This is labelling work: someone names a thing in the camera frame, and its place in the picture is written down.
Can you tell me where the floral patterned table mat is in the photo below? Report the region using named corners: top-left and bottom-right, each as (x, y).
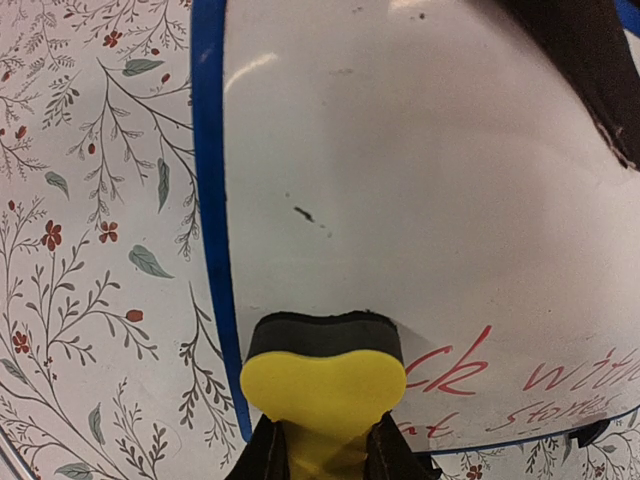
top-left (1, 1), bottom-right (639, 479)

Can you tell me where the small blue-framed whiteboard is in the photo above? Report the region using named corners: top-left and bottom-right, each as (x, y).
top-left (191, 1), bottom-right (639, 453)

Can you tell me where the yellow black eraser sponge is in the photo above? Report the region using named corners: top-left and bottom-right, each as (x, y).
top-left (240, 311), bottom-right (406, 479)

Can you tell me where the wire whiteboard stand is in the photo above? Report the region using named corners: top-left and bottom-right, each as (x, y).
top-left (563, 419), bottom-right (611, 449)

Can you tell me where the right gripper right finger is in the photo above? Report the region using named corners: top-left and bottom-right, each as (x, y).
top-left (363, 412), bottom-right (433, 480)

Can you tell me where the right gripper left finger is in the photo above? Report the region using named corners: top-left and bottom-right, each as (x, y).
top-left (227, 415), bottom-right (291, 480)

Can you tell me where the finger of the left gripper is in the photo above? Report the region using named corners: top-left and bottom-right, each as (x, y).
top-left (517, 1), bottom-right (639, 170)

